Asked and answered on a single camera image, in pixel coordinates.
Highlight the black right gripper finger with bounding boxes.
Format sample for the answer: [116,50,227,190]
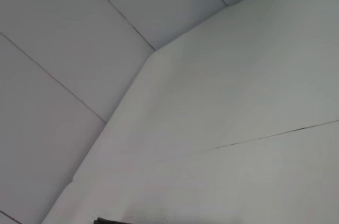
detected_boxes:
[94,217,118,224]

